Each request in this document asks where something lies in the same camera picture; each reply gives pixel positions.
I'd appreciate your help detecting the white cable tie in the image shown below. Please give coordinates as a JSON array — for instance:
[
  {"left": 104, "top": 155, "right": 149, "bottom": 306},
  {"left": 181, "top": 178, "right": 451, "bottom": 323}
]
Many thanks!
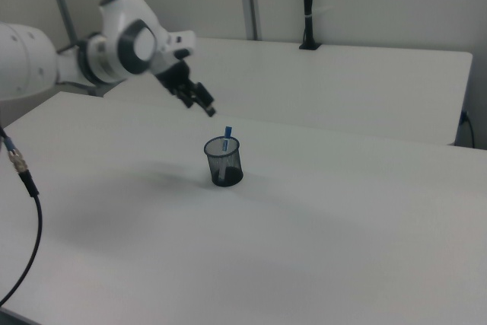
[{"left": 304, "top": 6, "right": 333, "bottom": 19}]

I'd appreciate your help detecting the white marker with blue cap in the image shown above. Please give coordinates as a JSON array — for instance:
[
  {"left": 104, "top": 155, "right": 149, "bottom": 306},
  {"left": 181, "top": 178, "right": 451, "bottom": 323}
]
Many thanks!
[{"left": 218, "top": 125, "right": 234, "bottom": 183}]

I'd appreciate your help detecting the black cable with braided connector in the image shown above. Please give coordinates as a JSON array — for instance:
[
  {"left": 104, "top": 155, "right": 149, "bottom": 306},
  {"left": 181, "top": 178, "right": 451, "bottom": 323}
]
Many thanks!
[{"left": 0, "top": 124, "right": 43, "bottom": 305}]

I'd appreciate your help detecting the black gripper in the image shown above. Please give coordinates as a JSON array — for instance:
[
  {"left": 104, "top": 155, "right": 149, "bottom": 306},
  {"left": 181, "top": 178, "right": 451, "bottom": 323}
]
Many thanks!
[{"left": 152, "top": 59, "right": 218, "bottom": 118}]

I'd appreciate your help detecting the black mesh pen cup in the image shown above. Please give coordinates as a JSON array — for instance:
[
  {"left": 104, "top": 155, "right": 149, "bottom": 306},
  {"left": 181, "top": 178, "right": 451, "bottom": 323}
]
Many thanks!
[{"left": 203, "top": 135, "right": 245, "bottom": 189}]

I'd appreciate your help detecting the black pole with clamp base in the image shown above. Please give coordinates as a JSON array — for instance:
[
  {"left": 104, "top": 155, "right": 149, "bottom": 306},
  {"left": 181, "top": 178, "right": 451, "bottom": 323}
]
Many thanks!
[{"left": 298, "top": 0, "right": 323, "bottom": 51}]

